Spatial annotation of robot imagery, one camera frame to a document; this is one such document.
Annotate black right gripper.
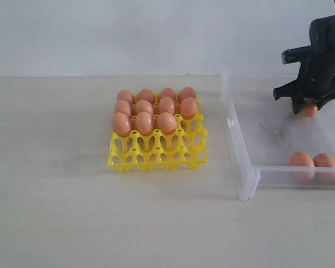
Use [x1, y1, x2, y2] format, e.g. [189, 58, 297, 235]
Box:
[273, 75, 335, 115]

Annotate brown egg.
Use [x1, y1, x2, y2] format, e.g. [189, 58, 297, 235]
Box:
[111, 112, 133, 137]
[179, 97, 198, 119]
[289, 152, 315, 181]
[136, 99, 154, 116]
[114, 99, 133, 118]
[159, 87, 176, 101]
[157, 112, 177, 134]
[178, 87, 197, 102]
[158, 96, 175, 115]
[135, 112, 155, 136]
[117, 89, 135, 105]
[298, 99, 318, 118]
[313, 153, 335, 182]
[137, 88, 155, 104]

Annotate clear plastic bin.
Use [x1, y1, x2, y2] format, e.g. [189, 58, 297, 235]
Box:
[219, 73, 335, 200]

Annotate yellow plastic egg tray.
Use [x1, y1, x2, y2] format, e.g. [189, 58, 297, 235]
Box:
[108, 95, 208, 173]

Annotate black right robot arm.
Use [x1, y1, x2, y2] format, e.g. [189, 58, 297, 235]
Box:
[273, 15, 335, 114]

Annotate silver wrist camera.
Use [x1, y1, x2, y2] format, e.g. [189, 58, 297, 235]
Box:
[281, 45, 310, 65]

